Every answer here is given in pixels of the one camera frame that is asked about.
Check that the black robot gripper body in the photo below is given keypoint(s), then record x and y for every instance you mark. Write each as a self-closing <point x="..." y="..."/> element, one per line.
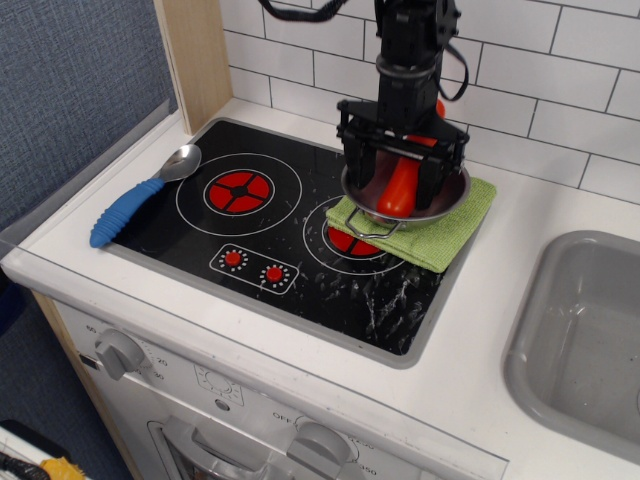
<point x="402" y="120"/>

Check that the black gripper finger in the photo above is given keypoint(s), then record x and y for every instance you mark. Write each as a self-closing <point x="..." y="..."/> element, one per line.
<point x="360" y="160"/>
<point x="432" y="174"/>

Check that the red toy sausage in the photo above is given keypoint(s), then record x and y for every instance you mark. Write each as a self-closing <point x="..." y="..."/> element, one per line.
<point x="398" y="198"/>

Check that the blue handled metal spoon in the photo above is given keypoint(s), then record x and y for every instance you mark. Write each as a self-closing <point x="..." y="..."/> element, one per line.
<point x="181" y="164"/>

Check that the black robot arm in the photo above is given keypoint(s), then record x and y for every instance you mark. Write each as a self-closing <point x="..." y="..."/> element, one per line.
<point x="415" y="35"/>

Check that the black toy stove top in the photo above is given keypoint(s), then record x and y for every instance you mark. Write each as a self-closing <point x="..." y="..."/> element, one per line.
<point x="249" y="226"/>

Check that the small steel wok pan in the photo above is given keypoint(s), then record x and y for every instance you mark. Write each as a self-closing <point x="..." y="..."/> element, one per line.
<point x="454" y="192"/>

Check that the green microfiber cloth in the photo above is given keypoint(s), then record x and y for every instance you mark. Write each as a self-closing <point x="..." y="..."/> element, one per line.
<point x="432" y="247"/>

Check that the grey plastic sink basin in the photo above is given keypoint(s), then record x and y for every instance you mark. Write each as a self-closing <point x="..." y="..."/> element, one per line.
<point x="573" y="362"/>

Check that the grey right oven knob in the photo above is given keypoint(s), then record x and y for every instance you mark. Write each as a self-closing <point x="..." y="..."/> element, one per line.
<point x="319" y="449"/>

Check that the grey oven knob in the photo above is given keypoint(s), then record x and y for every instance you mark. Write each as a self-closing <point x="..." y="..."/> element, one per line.
<point x="319" y="449"/>
<point x="118" y="353"/>

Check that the grey left oven knob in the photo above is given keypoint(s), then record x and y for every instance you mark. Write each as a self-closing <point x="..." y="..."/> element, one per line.
<point x="118" y="353"/>

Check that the white toy oven front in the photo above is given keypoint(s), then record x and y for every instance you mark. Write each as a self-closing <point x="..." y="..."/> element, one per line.
<point x="175" y="419"/>

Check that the yellow object at bottom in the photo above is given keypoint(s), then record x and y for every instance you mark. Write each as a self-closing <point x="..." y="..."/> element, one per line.
<point x="62" y="469"/>

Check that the wooden side post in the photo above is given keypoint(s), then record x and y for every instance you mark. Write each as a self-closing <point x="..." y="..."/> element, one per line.
<point x="195" y="47"/>

